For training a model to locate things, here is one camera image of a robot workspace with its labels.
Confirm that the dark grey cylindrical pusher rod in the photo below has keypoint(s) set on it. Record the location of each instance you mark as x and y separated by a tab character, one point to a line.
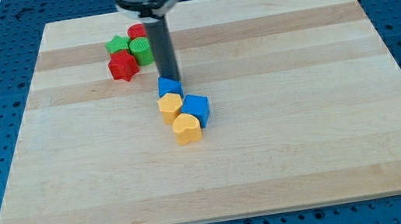
162	48

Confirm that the blue triangular block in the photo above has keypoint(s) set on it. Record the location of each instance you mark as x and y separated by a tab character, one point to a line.
166	86

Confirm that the yellow hexagon block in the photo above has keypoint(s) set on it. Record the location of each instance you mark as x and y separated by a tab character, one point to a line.
170	105

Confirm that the blue cube block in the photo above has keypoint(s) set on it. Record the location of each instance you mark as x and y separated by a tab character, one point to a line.
198	106

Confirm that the yellow heart block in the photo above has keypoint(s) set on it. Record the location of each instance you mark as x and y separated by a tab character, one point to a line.
186	128

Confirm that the green cylinder block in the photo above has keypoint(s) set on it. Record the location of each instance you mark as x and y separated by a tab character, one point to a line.
140	49

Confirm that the red cylinder block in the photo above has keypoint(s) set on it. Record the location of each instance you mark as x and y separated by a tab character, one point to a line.
136	31

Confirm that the green star block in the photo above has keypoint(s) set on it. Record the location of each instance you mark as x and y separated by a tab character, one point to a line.
117	43

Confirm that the red star block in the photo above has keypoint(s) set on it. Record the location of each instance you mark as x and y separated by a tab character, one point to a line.
123	66

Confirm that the light wooden board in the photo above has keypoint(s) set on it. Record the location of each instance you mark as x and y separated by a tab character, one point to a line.
305	102

